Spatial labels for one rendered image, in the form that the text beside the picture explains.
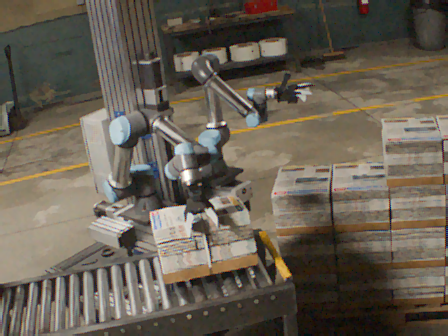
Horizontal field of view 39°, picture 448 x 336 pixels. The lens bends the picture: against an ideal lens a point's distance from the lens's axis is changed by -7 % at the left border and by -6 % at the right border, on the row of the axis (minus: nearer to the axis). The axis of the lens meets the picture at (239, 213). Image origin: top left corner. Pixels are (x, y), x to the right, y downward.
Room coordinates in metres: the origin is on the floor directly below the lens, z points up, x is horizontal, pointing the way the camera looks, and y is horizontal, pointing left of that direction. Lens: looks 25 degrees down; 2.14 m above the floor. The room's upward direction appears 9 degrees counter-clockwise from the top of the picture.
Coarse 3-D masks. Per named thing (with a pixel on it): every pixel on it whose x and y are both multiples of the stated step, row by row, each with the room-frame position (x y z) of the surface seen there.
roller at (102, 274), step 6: (102, 270) 2.54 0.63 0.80; (102, 276) 2.49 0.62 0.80; (102, 282) 2.43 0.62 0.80; (108, 282) 2.47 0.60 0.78; (102, 288) 2.38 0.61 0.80; (108, 288) 2.41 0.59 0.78; (102, 294) 2.33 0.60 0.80; (108, 294) 2.35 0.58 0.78; (102, 300) 2.28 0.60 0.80; (108, 300) 2.30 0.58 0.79; (102, 306) 2.24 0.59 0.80; (108, 306) 2.25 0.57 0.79; (102, 312) 2.19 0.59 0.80; (108, 312) 2.20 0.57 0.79; (102, 318) 2.15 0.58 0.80; (108, 318) 2.15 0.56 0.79
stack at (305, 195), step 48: (288, 192) 3.01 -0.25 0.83; (336, 192) 2.94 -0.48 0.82; (384, 192) 2.88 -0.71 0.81; (432, 192) 2.83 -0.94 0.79; (288, 240) 2.99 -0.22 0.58; (336, 240) 2.94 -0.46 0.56; (384, 240) 2.89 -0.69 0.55; (432, 240) 2.83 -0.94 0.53; (336, 288) 2.95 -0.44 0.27; (384, 288) 2.89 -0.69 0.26; (432, 288) 2.84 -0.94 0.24
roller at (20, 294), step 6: (18, 288) 2.48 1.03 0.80; (24, 288) 2.49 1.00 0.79; (18, 294) 2.42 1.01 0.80; (24, 294) 2.44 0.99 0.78; (18, 300) 2.37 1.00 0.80; (24, 300) 2.40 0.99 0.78; (18, 306) 2.32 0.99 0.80; (24, 306) 2.36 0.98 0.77; (12, 312) 2.29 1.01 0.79; (18, 312) 2.27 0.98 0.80; (12, 318) 2.23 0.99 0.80; (18, 318) 2.23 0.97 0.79; (12, 324) 2.18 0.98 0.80; (18, 324) 2.19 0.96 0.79; (12, 330) 2.13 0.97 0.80; (18, 330) 2.14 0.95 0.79
